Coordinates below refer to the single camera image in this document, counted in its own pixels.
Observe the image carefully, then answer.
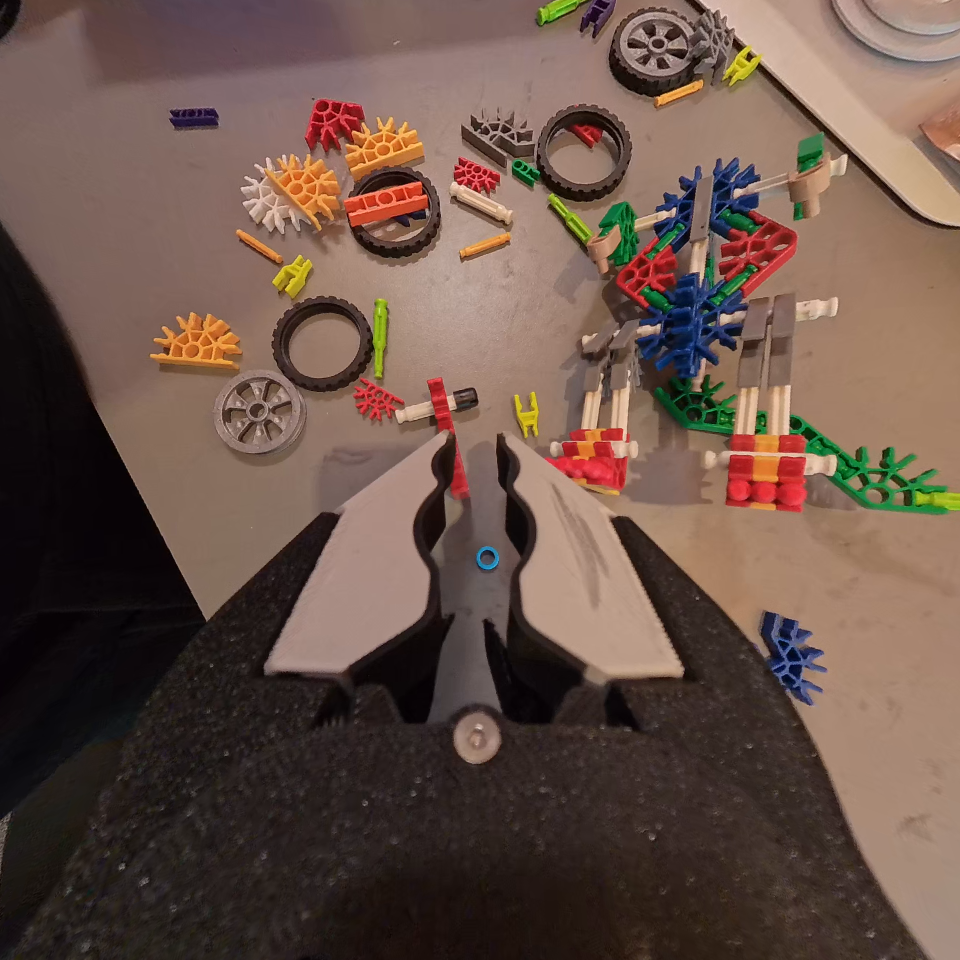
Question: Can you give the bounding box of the black tyre grey hub wheel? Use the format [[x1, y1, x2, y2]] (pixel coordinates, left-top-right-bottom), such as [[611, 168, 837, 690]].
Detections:
[[608, 6, 704, 98]]

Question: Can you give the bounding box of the black rubber tyre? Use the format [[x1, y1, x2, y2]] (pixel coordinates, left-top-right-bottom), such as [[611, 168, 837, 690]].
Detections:
[[270, 295, 375, 393], [535, 104, 633, 203], [345, 165, 443, 259]]

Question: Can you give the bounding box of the grey half-circle connector stack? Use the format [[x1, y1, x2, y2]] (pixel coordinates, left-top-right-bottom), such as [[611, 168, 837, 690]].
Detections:
[[460, 108, 536, 171]]

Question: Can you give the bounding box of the orange snowflake connector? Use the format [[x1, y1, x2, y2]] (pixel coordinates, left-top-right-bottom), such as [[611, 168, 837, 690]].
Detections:
[[265, 153, 344, 231]]

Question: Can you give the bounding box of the orange-red ladder connector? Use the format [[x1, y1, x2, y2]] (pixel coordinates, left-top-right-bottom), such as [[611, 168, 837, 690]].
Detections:
[[342, 181, 429, 228]]

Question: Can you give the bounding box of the person's dark clothing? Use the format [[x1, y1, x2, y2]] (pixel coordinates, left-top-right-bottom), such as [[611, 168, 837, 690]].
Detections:
[[0, 217, 207, 819]]

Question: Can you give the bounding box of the grey wheel hub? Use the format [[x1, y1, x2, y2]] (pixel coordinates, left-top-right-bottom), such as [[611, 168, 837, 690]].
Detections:
[[213, 369, 308, 456]]

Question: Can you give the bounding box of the multicoloured construction toy model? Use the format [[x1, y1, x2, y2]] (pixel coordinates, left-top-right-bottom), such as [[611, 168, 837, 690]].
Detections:
[[549, 130, 960, 516]]

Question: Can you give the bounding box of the red toothed strip connector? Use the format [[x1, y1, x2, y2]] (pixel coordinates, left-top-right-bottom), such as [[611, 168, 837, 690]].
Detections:
[[426, 376, 473, 501]]

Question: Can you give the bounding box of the orange half-circle connector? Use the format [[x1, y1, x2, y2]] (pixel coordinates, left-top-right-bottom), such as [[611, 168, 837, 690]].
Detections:
[[344, 116, 426, 182], [149, 312, 243, 371]]

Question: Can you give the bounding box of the white snowflake connector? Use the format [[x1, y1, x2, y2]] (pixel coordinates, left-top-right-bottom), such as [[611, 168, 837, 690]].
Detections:
[[239, 156, 316, 234]]

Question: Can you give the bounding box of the small red snowflake connector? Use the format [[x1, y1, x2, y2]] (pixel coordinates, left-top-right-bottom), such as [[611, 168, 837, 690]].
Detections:
[[351, 376, 406, 422]]

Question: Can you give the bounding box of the red wedge connector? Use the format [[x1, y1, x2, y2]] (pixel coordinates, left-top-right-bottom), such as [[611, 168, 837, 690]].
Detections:
[[304, 97, 367, 152]]

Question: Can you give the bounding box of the grey snowflake connector stack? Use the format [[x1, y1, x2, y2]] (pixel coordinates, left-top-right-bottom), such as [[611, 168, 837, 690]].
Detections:
[[688, 8, 738, 77]]

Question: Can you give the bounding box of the blue snowflake connector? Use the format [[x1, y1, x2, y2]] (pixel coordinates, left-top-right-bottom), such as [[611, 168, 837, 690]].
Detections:
[[758, 610, 828, 707]]

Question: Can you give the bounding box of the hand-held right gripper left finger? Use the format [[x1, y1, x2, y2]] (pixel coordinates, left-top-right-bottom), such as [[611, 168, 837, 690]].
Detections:
[[264, 432, 459, 706]]

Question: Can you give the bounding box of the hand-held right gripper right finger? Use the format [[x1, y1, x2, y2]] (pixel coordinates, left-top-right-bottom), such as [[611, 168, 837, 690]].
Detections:
[[495, 432, 686, 720]]

